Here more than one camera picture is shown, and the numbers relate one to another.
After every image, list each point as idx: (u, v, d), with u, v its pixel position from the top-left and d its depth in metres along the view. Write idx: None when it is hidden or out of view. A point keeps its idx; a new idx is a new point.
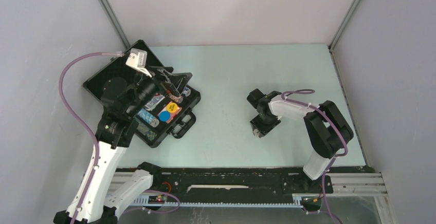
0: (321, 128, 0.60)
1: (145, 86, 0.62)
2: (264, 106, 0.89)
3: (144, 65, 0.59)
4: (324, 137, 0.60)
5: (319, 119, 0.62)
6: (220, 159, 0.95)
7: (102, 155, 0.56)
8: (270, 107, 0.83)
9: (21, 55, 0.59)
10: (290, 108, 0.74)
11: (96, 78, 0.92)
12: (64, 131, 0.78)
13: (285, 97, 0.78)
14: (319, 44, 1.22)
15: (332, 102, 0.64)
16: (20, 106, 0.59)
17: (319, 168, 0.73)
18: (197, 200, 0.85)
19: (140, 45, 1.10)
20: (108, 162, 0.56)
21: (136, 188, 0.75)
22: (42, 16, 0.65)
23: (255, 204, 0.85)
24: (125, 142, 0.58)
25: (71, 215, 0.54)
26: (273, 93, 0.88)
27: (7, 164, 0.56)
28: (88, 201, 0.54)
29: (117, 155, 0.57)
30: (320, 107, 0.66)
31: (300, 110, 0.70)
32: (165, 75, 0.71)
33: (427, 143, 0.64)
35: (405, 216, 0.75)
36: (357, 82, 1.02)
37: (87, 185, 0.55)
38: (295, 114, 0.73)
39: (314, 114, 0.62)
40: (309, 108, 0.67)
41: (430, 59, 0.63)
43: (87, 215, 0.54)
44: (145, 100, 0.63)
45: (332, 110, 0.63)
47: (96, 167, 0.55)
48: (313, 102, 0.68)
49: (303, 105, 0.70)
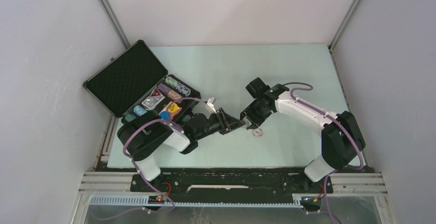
0: (338, 140, 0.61)
1: (213, 124, 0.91)
2: (268, 100, 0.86)
3: (212, 105, 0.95)
4: (341, 150, 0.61)
5: (339, 131, 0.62)
6: (220, 159, 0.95)
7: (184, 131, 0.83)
8: (276, 105, 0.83)
9: (21, 55, 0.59)
10: (304, 113, 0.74)
11: (96, 79, 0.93)
12: (64, 131, 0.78)
13: (295, 98, 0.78)
14: (319, 44, 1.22)
15: (350, 114, 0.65)
16: (19, 105, 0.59)
17: (322, 169, 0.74)
18: (197, 200, 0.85)
19: (140, 45, 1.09)
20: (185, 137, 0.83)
21: (148, 164, 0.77)
22: (43, 17, 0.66)
23: (255, 204, 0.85)
24: (184, 151, 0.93)
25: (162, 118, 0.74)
26: (282, 89, 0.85)
27: (7, 164, 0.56)
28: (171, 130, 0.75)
29: (183, 144, 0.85)
30: (338, 117, 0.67)
31: (315, 117, 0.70)
32: (222, 114, 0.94)
33: (427, 143, 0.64)
35: (405, 216, 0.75)
36: (357, 82, 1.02)
37: (177, 128, 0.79)
38: (307, 119, 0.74)
39: (331, 127, 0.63)
40: (327, 118, 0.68)
41: (430, 59, 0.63)
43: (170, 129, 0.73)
44: (209, 132, 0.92)
45: (350, 121, 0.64)
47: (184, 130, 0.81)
48: (331, 111, 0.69)
49: (319, 113, 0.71)
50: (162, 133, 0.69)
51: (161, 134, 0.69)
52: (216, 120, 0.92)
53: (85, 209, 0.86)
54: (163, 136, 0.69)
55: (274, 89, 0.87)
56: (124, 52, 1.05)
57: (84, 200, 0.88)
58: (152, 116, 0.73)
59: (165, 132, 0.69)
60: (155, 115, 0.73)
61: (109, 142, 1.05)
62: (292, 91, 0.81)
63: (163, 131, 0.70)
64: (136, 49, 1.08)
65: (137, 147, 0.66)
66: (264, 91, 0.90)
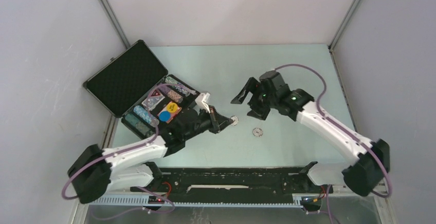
0: (373, 172, 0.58)
1: (203, 120, 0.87)
2: (289, 108, 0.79)
3: (206, 101, 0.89)
4: (373, 181, 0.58)
5: (373, 163, 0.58)
6: (220, 159, 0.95)
7: (156, 143, 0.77)
8: (299, 115, 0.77)
9: (21, 56, 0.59)
10: (333, 133, 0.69)
11: (96, 79, 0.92)
12: (64, 131, 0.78)
13: (325, 116, 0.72)
14: (319, 44, 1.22)
15: (386, 144, 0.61)
16: (20, 105, 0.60)
17: (329, 179, 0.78)
18: (197, 200, 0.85)
19: (140, 45, 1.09)
20: (156, 148, 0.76)
21: (129, 179, 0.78)
22: (43, 16, 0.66)
23: (256, 204, 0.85)
24: (168, 153, 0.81)
25: (104, 153, 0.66)
26: (306, 98, 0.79)
27: (8, 164, 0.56)
28: (122, 156, 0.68)
29: (160, 153, 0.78)
30: (372, 146, 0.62)
31: (347, 143, 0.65)
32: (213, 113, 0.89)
33: (426, 143, 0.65)
35: (405, 217, 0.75)
36: (357, 83, 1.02)
37: (134, 147, 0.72)
38: (335, 143, 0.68)
39: (367, 159, 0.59)
40: (361, 146, 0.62)
41: (429, 59, 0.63)
43: (114, 163, 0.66)
44: (199, 131, 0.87)
45: (383, 150, 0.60)
47: (148, 144, 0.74)
48: (366, 138, 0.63)
49: (352, 138, 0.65)
50: (101, 173, 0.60)
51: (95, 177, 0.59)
52: (206, 118, 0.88)
53: (85, 210, 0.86)
54: (104, 175, 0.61)
55: (298, 96, 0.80)
56: (124, 52, 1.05)
57: None
58: (89, 155, 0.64)
59: (103, 172, 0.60)
60: (91, 153, 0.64)
61: (109, 142, 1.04)
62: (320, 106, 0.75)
63: (104, 169, 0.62)
64: (137, 49, 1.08)
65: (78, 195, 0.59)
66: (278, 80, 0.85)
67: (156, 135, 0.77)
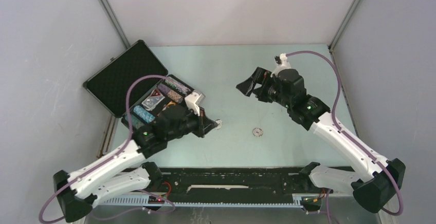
0: (385, 192, 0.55)
1: (191, 121, 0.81)
2: (303, 117, 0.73)
3: (197, 104, 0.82)
4: (383, 201, 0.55)
5: (387, 183, 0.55)
6: (220, 159, 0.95)
7: (126, 151, 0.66)
8: (314, 127, 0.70)
9: (21, 55, 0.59)
10: (348, 148, 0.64)
11: (96, 79, 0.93)
12: (64, 131, 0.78)
13: (342, 129, 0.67)
14: (319, 44, 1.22)
15: (402, 163, 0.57)
16: (20, 105, 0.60)
17: (333, 185, 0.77)
18: (197, 200, 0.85)
19: (140, 45, 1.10)
20: (128, 157, 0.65)
21: (120, 190, 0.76)
22: (43, 16, 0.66)
23: (256, 204, 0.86)
24: (149, 154, 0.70)
25: (69, 179, 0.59)
26: (322, 108, 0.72)
27: (7, 164, 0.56)
28: (88, 178, 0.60)
29: (137, 160, 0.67)
30: (387, 166, 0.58)
31: (363, 160, 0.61)
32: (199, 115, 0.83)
33: (426, 143, 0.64)
35: (405, 217, 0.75)
36: (357, 83, 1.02)
37: (101, 165, 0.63)
38: (349, 158, 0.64)
39: (382, 178, 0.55)
40: (377, 165, 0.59)
41: (429, 59, 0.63)
43: (79, 188, 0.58)
44: (184, 131, 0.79)
45: (400, 170, 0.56)
47: (116, 156, 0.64)
48: (382, 157, 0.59)
49: (367, 155, 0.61)
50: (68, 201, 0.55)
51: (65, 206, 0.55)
52: (193, 119, 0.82)
53: None
54: (73, 203, 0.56)
55: (314, 105, 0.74)
56: (124, 52, 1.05)
57: None
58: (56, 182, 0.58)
59: (70, 200, 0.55)
60: (57, 180, 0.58)
61: (109, 142, 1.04)
62: (335, 117, 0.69)
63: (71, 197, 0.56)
64: (136, 49, 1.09)
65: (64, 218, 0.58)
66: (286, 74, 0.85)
67: (128, 141, 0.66)
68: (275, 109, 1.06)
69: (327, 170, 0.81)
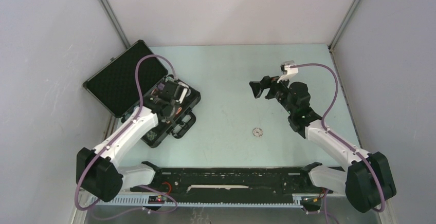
0: (365, 182, 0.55)
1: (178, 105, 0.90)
2: (298, 126, 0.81)
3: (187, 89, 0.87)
4: (366, 193, 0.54)
5: (367, 172, 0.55)
6: (220, 159, 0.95)
7: (142, 115, 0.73)
8: (306, 132, 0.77)
9: (21, 56, 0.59)
10: (332, 146, 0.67)
11: (96, 79, 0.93)
12: (64, 131, 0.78)
13: (327, 128, 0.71)
14: (319, 44, 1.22)
15: (385, 156, 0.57)
16: (20, 105, 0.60)
17: (329, 184, 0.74)
18: (197, 200, 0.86)
19: (140, 45, 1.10)
20: (145, 119, 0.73)
21: (137, 175, 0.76)
22: (43, 16, 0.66)
23: (256, 204, 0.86)
24: (160, 117, 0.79)
25: (96, 151, 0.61)
26: (314, 117, 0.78)
27: (7, 163, 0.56)
28: (116, 145, 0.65)
29: (151, 121, 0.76)
30: (368, 157, 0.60)
31: (344, 152, 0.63)
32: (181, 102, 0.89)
33: (426, 143, 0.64)
35: (405, 217, 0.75)
36: (357, 83, 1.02)
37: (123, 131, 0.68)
38: (335, 154, 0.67)
39: (360, 166, 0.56)
40: (356, 155, 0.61)
41: (430, 59, 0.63)
43: (112, 155, 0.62)
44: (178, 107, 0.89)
45: (382, 164, 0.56)
47: (135, 120, 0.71)
48: (363, 149, 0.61)
49: (349, 148, 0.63)
50: (105, 168, 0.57)
51: (103, 174, 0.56)
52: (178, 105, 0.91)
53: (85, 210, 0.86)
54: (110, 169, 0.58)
55: (311, 115, 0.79)
56: (124, 52, 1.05)
57: (84, 200, 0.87)
58: (83, 159, 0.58)
59: (106, 166, 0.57)
60: (85, 156, 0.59)
61: None
62: (324, 119, 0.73)
63: (106, 164, 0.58)
64: (136, 49, 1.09)
65: (99, 197, 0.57)
66: (290, 78, 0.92)
67: (140, 108, 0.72)
68: (275, 109, 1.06)
69: (328, 170, 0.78)
